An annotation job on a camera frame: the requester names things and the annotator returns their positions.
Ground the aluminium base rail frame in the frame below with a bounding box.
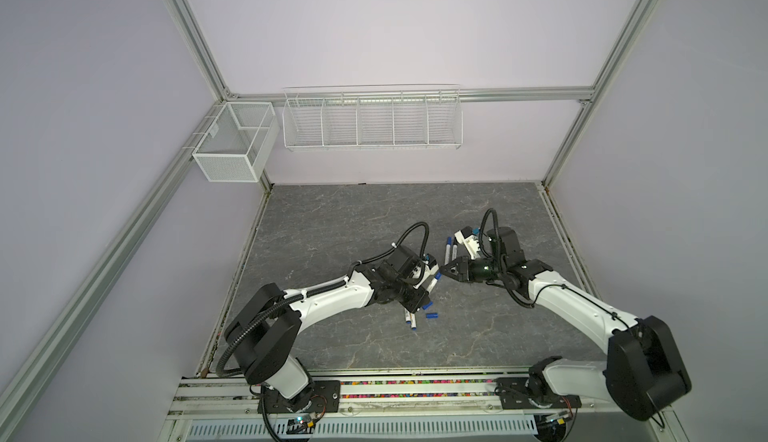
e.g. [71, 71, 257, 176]
[158, 367, 688, 441]

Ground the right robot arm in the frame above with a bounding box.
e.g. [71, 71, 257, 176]
[440, 208, 693, 421]

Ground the white mesh box basket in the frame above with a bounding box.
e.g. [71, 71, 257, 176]
[193, 102, 279, 183]

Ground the white wire rack basket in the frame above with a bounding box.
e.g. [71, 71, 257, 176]
[282, 84, 464, 150]

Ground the white vented cable duct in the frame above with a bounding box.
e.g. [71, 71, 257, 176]
[184, 414, 538, 441]

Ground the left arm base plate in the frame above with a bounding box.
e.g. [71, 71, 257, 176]
[261, 379, 341, 414]

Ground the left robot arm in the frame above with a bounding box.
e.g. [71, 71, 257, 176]
[214, 221, 439, 402]

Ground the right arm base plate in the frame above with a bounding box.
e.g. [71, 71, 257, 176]
[494, 375, 582, 410]

